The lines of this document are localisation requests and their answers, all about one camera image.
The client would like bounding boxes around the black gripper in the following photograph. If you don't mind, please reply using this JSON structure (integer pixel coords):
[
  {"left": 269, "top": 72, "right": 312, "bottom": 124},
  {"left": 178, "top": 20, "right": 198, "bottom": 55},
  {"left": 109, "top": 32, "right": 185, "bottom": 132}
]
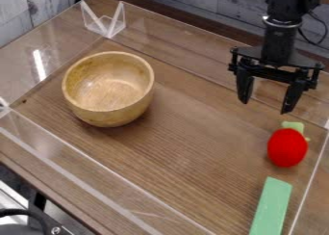
[{"left": 229, "top": 20, "right": 324, "bottom": 114}]

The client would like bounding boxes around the red ball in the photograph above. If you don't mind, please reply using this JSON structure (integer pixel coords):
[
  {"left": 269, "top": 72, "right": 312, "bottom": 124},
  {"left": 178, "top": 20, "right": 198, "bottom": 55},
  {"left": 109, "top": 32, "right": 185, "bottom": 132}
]
[{"left": 268, "top": 121, "right": 310, "bottom": 168}]

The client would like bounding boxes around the wooden bowl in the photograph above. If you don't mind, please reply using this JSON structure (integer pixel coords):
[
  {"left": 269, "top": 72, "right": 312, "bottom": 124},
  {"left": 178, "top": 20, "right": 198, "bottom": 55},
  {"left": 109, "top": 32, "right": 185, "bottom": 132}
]
[{"left": 61, "top": 51, "right": 156, "bottom": 127}]

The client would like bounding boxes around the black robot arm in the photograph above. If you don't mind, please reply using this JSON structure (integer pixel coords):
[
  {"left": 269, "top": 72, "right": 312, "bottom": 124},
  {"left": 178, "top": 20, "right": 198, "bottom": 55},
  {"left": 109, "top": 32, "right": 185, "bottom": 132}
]
[{"left": 229, "top": 0, "right": 325, "bottom": 114}]

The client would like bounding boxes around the green tape strip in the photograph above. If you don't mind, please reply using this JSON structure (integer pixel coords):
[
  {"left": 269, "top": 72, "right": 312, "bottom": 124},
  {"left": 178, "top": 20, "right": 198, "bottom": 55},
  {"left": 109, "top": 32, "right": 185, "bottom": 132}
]
[{"left": 248, "top": 177, "right": 293, "bottom": 235}]

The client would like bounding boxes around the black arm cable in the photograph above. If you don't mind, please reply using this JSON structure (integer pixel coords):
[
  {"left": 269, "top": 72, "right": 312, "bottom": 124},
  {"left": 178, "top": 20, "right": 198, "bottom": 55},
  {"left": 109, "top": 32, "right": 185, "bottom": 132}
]
[{"left": 297, "top": 11, "right": 329, "bottom": 47}]

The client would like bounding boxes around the clear acrylic corner bracket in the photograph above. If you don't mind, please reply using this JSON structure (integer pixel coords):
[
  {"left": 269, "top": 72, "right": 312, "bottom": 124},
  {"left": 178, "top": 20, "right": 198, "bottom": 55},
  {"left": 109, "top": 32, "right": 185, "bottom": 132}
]
[{"left": 80, "top": 1, "right": 126, "bottom": 39}]

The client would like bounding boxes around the black metal bracket with screw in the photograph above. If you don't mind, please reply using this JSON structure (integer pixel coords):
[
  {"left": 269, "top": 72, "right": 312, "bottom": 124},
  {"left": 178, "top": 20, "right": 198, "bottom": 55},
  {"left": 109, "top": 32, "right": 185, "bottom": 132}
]
[{"left": 27, "top": 190, "right": 79, "bottom": 235}]

